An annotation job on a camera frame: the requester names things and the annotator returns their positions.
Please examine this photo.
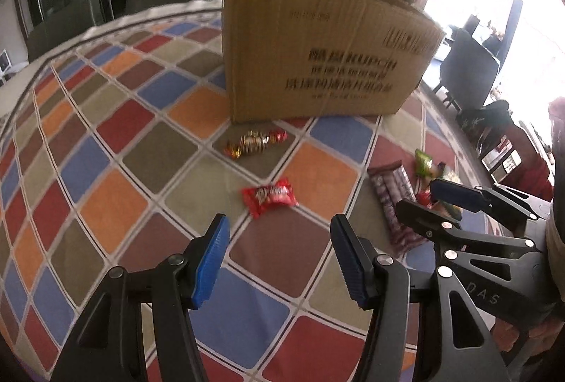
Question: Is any brown cardboard box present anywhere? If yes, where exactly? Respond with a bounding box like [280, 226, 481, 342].
[221, 0, 444, 123]

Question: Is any person's right hand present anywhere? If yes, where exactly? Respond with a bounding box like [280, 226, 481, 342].
[490, 311, 564, 355]

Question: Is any dark green cracker packet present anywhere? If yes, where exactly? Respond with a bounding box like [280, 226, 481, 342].
[430, 162, 463, 221]

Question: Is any dark grey dining chair left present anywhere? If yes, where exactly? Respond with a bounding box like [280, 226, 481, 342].
[23, 0, 107, 63]

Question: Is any dark grey chair by window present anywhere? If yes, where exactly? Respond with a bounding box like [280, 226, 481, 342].
[434, 28, 500, 111]

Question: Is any gold red wrapped candy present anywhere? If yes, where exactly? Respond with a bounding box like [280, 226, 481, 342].
[224, 128, 288, 160]

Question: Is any dark red striped snack packet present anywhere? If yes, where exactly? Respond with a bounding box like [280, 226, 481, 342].
[368, 161, 426, 258]

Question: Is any colourful diamond pattern tablecloth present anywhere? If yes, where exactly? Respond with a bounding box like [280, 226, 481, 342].
[1, 13, 487, 381]

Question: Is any small light green snack packet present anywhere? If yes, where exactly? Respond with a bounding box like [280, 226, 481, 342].
[415, 148, 436, 177]

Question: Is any red wooden chair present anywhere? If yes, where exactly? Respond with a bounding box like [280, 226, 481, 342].
[458, 99, 558, 202]

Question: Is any small red candy packet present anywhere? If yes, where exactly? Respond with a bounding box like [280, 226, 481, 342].
[240, 178, 298, 218]

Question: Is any red kitkat style packet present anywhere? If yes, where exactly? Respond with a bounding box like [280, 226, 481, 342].
[416, 189, 436, 209]

